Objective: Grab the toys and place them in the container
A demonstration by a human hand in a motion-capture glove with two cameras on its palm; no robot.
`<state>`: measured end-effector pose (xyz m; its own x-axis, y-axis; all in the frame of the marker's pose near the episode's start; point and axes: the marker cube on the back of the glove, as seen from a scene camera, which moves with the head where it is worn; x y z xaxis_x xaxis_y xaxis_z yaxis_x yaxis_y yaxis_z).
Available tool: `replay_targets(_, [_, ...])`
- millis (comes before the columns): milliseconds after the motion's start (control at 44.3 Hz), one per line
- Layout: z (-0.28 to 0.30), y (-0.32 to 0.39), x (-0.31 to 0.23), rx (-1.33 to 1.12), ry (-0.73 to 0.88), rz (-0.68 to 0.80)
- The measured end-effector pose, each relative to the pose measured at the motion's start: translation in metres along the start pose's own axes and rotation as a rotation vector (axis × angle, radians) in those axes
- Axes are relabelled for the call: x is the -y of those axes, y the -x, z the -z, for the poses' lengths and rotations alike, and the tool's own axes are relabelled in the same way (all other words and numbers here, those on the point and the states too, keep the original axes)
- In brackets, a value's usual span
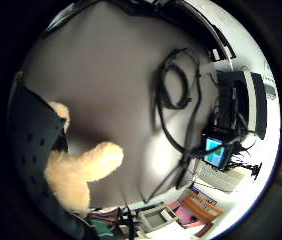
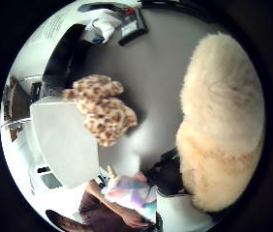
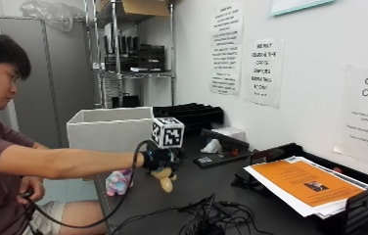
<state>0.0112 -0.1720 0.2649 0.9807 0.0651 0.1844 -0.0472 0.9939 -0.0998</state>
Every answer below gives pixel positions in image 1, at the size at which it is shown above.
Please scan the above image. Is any pink packet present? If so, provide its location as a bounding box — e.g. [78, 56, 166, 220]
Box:
[168, 199, 203, 229]

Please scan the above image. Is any black coiled cable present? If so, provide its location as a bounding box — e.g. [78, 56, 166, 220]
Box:
[152, 47, 205, 155]

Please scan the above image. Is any white keyboard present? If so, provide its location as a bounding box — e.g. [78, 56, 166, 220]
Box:
[193, 162, 246, 194]

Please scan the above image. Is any green and dark cloth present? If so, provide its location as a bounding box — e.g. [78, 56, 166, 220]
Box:
[86, 207, 126, 240]

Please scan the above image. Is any orange box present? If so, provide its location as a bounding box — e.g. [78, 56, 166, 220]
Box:
[180, 189, 225, 225]

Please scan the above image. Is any black tripod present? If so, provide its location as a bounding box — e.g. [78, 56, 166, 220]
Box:
[140, 146, 199, 205]

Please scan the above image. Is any beige plush soft toy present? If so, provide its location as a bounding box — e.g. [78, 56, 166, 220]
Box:
[43, 101, 125, 216]

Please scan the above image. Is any grey device with screen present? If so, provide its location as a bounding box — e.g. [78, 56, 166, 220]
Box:
[136, 203, 179, 234]

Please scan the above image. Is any small blue screen device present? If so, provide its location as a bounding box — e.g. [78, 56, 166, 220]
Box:
[201, 133, 234, 170]

